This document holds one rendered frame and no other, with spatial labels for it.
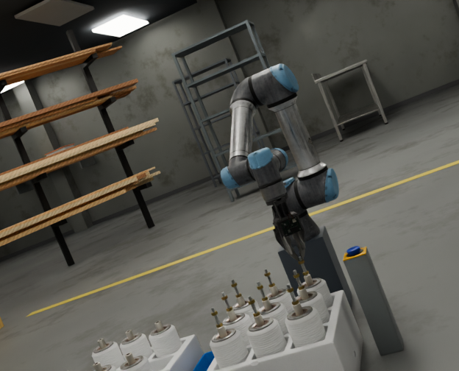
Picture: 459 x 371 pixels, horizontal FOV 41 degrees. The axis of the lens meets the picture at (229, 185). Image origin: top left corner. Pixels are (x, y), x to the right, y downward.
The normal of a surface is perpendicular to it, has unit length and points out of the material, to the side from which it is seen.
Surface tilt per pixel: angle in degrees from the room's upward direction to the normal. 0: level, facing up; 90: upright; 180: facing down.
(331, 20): 90
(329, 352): 90
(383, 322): 90
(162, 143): 90
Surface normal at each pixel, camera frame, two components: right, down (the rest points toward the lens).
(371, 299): -0.25, 0.19
